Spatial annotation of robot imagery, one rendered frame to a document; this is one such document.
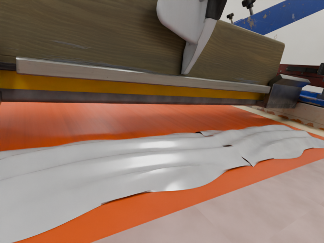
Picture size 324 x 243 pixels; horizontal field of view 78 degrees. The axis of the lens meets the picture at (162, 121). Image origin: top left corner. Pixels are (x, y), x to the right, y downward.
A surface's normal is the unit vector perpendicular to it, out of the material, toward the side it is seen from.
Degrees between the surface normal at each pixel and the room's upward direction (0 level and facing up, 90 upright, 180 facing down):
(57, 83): 89
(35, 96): 89
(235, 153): 38
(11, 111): 0
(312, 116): 90
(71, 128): 0
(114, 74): 89
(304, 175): 0
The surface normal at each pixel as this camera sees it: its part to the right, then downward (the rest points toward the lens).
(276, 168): 0.15, -0.94
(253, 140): 0.51, -0.66
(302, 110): -0.83, 0.04
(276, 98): 0.54, 0.32
